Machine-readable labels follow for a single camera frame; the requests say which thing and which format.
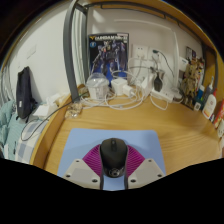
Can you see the black hanging bag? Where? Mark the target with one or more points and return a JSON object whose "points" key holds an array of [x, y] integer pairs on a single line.
{"points": [[25, 93]]}

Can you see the clear plastic dome cup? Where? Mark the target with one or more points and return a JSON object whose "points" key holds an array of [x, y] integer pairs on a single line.
{"points": [[97, 86]]}

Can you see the teal checked bedding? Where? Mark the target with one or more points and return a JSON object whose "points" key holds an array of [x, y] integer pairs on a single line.
{"points": [[13, 133]]}

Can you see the colourful figure box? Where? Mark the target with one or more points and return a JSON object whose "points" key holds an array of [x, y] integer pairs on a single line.
{"points": [[190, 53]]}

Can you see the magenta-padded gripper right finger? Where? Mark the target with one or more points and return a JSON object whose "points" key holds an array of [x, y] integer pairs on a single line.
{"points": [[148, 171]]}

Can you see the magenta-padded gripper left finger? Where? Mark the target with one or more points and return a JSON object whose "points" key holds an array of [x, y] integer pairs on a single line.
{"points": [[78, 171]]}

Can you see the white wall socket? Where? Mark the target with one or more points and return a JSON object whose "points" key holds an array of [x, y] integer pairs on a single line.
{"points": [[150, 55], [140, 52]]}

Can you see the white power strip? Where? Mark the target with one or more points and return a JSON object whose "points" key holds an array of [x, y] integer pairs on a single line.
{"points": [[162, 95]]}

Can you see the black computer mouse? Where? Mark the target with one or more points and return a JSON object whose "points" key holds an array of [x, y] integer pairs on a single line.
{"points": [[113, 155]]}

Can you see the white red-capped lotion bottle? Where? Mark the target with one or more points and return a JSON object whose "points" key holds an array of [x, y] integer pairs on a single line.
{"points": [[209, 106]]}

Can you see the small white cube clock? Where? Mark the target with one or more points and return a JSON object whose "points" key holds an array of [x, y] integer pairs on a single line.
{"points": [[197, 106]]}

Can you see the light blue mouse pad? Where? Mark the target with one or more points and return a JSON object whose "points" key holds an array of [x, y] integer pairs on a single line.
{"points": [[83, 140]]}

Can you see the crumpled clear plastic wrapper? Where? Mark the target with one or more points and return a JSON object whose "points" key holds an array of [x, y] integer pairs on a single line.
{"points": [[74, 110]]}

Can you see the white power adapter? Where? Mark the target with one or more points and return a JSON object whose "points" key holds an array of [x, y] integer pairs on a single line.
{"points": [[119, 86]]}

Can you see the white wall box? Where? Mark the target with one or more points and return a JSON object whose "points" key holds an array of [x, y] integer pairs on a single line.
{"points": [[183, 64]]}

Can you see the clear blue spray bottle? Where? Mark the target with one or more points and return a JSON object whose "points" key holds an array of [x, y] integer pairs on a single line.
{"points": [[207, 88]]}

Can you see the robot model kit box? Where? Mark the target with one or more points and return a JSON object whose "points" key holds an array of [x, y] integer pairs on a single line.
{"points": [[108, 55]]}

